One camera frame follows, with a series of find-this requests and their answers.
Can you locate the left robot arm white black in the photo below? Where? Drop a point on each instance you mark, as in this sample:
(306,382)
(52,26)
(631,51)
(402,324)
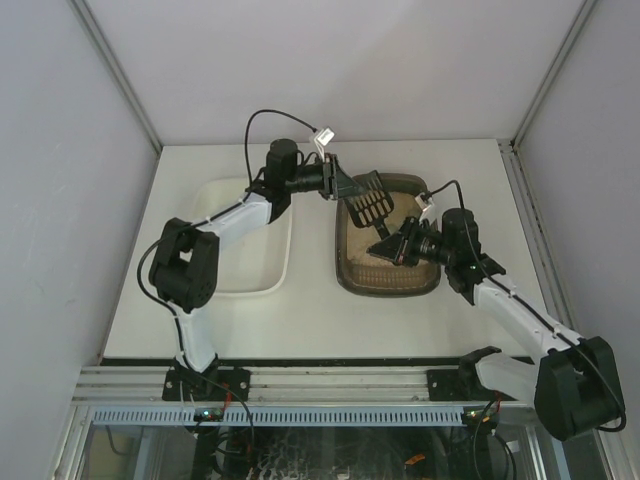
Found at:
(185,259)

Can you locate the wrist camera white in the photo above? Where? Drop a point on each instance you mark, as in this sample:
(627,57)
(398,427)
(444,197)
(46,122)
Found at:
(427,206)
(320,139)

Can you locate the white plastic waste bin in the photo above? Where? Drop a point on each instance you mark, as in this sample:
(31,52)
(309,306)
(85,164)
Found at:
(255,264)

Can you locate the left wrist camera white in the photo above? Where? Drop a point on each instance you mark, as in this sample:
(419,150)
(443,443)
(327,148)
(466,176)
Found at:
(320,139)

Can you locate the aluminium right corner post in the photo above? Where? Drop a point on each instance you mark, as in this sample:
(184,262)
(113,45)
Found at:
(571,38)

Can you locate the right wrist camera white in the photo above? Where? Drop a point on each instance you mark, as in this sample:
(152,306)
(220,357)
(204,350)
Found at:
(427,206)

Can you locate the grey slotted cable duct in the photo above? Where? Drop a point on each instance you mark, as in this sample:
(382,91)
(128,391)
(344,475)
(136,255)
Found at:
(237,416)

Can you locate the black slotted litter scoop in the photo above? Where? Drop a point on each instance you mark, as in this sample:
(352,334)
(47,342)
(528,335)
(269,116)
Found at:
(373,207)

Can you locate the aluminium front mounting rail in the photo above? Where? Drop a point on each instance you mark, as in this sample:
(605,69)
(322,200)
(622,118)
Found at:
(325,386)

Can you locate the aluminium left corner post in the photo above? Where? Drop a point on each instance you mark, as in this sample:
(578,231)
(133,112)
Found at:
(108,57)

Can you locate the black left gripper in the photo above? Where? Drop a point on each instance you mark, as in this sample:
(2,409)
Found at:
(327,176)

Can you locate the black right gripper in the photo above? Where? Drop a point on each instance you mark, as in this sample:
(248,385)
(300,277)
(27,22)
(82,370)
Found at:
(407,243)

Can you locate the aluminium corner post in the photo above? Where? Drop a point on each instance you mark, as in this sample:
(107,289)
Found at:
(571,38)
(108,57)

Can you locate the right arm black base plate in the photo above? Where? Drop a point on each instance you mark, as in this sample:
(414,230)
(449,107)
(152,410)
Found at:
(460,383)

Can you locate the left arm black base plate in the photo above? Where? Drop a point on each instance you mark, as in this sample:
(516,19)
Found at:
(212,385)

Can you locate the dark brown litter box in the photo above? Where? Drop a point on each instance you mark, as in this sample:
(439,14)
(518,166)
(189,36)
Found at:
(365,275)

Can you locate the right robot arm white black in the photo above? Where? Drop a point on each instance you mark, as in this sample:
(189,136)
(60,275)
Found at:
(570,381)

